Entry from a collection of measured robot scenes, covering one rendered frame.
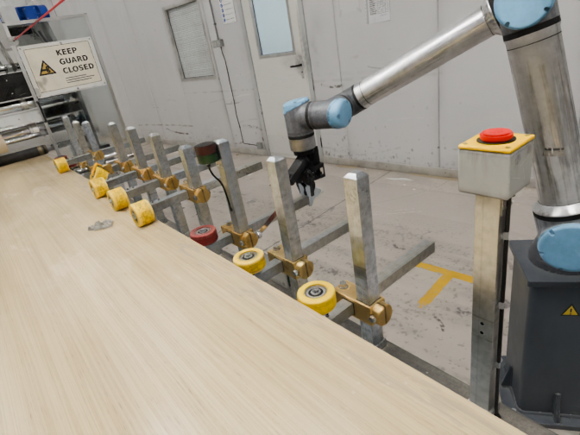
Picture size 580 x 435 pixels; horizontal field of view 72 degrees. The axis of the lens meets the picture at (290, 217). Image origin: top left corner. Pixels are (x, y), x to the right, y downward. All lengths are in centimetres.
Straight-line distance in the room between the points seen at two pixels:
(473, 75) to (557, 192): 244
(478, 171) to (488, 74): 294
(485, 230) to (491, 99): 293
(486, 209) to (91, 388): 70
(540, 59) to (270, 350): 86
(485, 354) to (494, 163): 34
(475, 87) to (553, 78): 246
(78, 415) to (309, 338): 39
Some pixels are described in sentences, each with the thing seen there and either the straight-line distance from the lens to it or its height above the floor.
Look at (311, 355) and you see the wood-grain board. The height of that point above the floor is 90.
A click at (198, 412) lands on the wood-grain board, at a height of 90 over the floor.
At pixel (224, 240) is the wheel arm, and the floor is 85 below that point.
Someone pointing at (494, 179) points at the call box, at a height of 118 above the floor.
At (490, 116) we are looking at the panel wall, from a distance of 357.
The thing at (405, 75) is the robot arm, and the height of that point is 122.
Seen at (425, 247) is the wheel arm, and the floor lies 83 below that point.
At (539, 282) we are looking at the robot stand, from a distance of 143.
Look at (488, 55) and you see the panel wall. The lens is 350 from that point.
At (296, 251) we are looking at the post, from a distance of 104.
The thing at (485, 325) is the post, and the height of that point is 92.
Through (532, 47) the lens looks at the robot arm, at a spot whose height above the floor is 128.
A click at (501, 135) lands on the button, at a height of 123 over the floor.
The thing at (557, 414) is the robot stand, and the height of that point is 6.
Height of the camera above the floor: 139
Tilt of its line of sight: 24 degrees down
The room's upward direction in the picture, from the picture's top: 11 degrees counter-clockwise
